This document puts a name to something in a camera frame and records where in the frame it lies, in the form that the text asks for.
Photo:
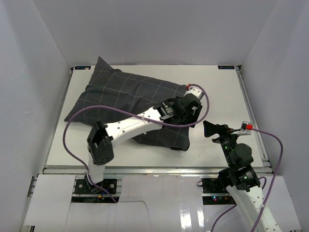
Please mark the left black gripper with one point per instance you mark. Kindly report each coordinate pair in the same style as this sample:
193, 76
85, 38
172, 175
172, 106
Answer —
193, 118

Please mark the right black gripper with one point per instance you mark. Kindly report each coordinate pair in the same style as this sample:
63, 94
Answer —
223, 130

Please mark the dark grey checked pillowcase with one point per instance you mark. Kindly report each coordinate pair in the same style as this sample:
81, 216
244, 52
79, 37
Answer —
135, 94

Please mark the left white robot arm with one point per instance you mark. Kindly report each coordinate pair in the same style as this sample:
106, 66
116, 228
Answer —
104, 137

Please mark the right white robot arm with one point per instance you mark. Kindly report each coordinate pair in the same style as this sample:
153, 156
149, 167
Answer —
239, 179

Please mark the right blue corner label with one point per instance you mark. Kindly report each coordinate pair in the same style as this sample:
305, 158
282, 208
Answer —
226, 67

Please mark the blue corner label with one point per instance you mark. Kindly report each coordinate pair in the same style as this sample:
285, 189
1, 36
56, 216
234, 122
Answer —
226, 67
82, 67

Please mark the left blue corner label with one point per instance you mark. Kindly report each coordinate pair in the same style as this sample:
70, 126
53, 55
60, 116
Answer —
82, 67

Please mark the white paper sheet left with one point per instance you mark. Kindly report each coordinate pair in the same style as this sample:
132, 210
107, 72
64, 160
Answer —
50, 201

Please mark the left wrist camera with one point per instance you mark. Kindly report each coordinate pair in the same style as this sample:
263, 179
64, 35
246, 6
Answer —
195, 91

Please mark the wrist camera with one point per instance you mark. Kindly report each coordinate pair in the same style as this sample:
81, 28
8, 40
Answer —
245, 129
195, 91

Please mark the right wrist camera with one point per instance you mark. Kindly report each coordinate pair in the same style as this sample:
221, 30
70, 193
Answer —
245, 129

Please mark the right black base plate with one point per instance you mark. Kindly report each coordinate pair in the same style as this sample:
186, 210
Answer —
214, 191

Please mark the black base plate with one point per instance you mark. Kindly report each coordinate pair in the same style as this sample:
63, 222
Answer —
83, 188
214, 191

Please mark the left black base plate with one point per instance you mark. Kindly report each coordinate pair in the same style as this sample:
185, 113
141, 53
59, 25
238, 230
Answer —
83, 188

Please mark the aluminium front rail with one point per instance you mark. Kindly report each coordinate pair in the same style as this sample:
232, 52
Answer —
135, 170

